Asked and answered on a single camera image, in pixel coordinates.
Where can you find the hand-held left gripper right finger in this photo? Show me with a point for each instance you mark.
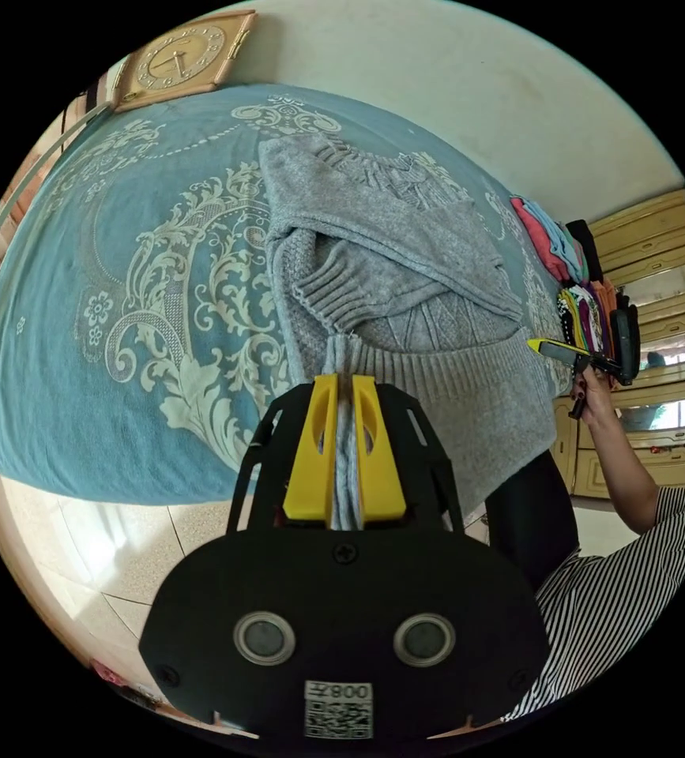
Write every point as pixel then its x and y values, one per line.
pixel 379 468

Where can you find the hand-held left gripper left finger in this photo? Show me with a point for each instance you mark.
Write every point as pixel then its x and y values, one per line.
pixel 309 462

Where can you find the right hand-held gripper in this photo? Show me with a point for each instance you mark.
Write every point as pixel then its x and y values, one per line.
pixel 625 343

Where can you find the gray long sleeve sweater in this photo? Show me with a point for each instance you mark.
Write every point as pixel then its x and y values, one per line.
pixel 401 284

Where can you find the person's right forearm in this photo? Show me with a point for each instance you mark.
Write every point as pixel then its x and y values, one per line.
pixel 626 468

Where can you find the person's right hand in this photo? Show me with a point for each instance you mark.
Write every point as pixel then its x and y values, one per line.
pixel 598 400

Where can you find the pile of clothes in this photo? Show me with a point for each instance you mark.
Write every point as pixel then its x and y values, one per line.
pixel 561 254

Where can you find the beige cupboard with mirrors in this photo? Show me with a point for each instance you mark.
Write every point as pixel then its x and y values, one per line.
pixel 662 367

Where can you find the bed with blue patterned sheet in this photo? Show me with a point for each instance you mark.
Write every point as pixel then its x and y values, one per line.
pixel 81 385

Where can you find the person's body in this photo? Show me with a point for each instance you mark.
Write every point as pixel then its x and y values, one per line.
pixel 614 598

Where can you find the square beige wall clock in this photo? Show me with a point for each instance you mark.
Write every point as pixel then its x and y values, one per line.
pixel 176 58

